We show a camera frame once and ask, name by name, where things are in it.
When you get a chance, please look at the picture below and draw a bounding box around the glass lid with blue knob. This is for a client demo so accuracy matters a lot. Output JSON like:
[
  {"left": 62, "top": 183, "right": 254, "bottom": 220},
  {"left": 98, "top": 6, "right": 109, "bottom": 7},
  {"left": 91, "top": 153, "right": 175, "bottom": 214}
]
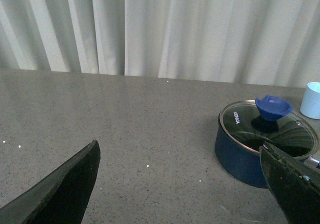
[{"left": 218, "top": 100, "right": 320, "bottom": 159}]

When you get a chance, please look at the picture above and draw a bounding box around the white curtain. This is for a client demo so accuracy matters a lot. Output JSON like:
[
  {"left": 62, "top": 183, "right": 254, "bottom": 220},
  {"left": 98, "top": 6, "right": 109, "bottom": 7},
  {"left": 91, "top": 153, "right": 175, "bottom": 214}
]
[{"left": 0, "top": 0, "right": 320, "bottom": 87}]

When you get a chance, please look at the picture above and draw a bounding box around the light blue cup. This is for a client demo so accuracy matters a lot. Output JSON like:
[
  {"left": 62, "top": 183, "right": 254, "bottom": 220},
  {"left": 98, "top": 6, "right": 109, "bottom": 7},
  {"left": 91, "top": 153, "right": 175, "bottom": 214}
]
[{"left": 300, "top": 82, "right": 320, "bottom": 119}]

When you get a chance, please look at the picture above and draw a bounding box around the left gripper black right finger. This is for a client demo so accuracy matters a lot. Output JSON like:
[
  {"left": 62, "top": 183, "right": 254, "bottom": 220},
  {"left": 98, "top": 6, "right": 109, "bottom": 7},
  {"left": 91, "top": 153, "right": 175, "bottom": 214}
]
[{"left": 259, "top": 143, "right": 320, "bottom": 223}]

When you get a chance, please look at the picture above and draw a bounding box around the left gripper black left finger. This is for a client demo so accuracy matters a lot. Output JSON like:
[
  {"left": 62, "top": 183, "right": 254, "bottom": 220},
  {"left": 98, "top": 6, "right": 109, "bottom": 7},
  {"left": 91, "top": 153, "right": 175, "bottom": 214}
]
[{"left": 0, "top": 140, "right": 101, "bottom": 223}]

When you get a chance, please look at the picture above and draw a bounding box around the dark blue saucepan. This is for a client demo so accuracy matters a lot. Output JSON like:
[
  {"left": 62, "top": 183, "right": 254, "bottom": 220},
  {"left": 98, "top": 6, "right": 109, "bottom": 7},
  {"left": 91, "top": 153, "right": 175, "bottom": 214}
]
[{"left": 214, "top": 100, "right": 320, "bottom": 189}]

